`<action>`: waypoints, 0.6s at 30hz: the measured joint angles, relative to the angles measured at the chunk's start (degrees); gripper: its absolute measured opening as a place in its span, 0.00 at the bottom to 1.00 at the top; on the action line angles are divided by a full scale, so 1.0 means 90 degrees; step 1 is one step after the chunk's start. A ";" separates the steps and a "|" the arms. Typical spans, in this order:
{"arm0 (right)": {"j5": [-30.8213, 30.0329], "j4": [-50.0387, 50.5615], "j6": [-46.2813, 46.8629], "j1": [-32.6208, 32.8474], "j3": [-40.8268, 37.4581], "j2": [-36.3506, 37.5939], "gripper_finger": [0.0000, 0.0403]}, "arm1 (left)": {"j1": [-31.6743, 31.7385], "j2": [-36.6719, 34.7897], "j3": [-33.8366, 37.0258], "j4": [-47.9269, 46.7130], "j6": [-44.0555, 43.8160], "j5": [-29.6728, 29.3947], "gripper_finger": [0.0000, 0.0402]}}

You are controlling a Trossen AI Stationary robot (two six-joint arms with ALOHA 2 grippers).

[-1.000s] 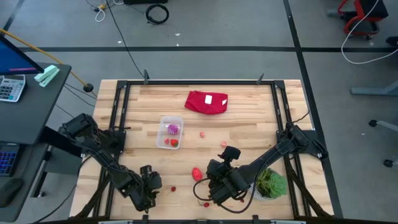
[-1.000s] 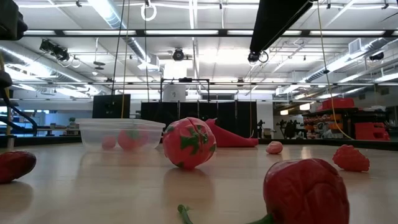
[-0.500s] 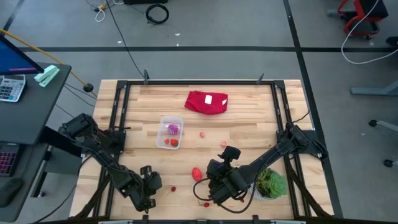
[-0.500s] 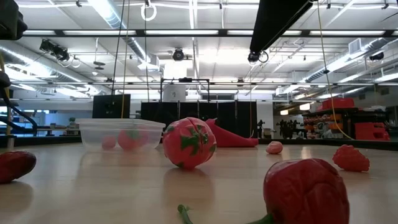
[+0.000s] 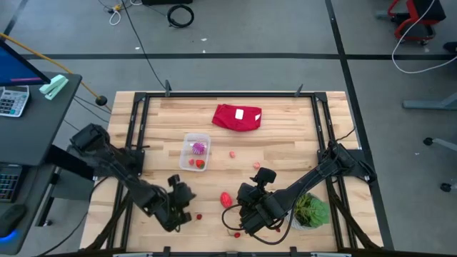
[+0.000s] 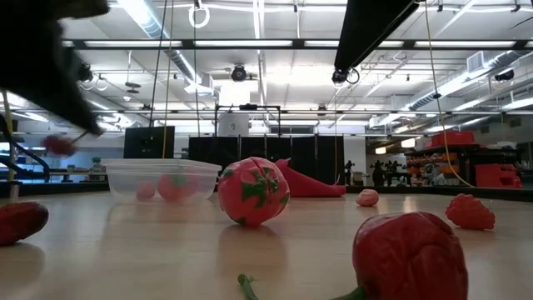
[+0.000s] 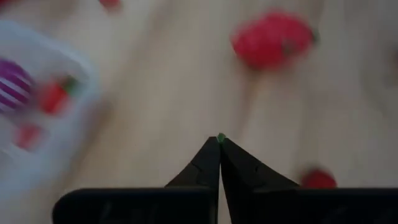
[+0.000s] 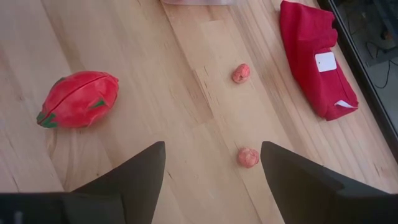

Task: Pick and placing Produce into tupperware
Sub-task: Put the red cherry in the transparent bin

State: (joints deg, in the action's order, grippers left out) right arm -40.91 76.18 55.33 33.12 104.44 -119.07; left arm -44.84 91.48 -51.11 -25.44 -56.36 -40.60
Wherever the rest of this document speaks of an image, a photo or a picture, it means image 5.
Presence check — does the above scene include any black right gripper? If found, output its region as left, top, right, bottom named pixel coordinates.
left=236, top=167, right=278, bottom=236

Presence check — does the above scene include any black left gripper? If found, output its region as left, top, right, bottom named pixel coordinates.
left=162, top=173, right=197, bottom=232

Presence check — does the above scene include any red bell pepper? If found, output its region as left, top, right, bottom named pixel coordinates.
left=220, top=191, right=233, bottom=210

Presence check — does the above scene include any purple white striped onion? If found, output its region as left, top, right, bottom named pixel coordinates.
left=191, top=141, right=207, bottom=156

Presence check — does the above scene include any green succulent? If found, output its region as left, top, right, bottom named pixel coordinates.
left=285, top=192, right=331, bottom=231

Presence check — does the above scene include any clear plastic tupperware container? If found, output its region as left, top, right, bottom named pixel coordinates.
left=179, top=133, right=212, bottom=173

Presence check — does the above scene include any red folded cloth white label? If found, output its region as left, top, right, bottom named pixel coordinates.
left=211, top=104, right=263, bottom=133

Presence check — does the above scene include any black desk keyboard tray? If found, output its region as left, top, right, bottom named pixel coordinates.
left=0, top=162, right=54, bottom=256

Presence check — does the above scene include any black desk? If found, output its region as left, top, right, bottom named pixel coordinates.
left=0, top=71, right=83, bottom=167

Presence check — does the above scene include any black computer mouse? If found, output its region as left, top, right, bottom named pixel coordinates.
left=0, top=203, right=27, bottom=238

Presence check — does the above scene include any mint green stapler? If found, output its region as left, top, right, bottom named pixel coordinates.
left=39, top=74, right=69, bottom=101

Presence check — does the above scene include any backlit black keyboard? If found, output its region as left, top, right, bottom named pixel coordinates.
left=0, top=164, right=23, bottom=203

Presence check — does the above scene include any grey chair leg with caster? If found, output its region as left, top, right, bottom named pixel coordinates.
left=423, top=136, right=457, bottom=153

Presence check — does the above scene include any grey desk calculator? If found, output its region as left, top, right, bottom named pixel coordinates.
left=0, top=85, right=31, bottom=119

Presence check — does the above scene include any black box on floor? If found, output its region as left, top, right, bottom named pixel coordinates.
left=141, top=0, right=194, bottom=6

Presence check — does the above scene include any grey desk foot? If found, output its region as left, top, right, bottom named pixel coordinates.
left=402, top=91, right=457, bottom=111

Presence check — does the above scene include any computer monitor blue screen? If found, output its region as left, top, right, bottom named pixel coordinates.
left=0, top=37, right=51, bottom=88

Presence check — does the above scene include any red black rolling stool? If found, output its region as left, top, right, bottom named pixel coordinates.
left=374, top=0, right=447, bottom=46

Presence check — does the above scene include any black aluminium table frame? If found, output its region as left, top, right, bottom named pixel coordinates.
left=84, top=91, right=383, bottom=257

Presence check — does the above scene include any yellow cable with black plug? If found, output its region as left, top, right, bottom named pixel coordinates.
left=0, top=32, right=112, bottom=112

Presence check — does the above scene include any long black floor cable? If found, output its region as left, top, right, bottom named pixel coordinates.
left=120, top=0, right=168, bottom=90

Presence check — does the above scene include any coiled black cable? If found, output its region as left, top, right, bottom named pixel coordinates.
left=166, top=4, right=196, bottom=29

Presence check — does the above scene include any long white floor cable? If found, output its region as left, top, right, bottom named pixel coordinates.
left=391, top=0, right=457, bottom=75

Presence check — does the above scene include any white cable with yellow plug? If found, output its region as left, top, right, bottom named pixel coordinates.
left=103, top=0, right=144, bottom=26

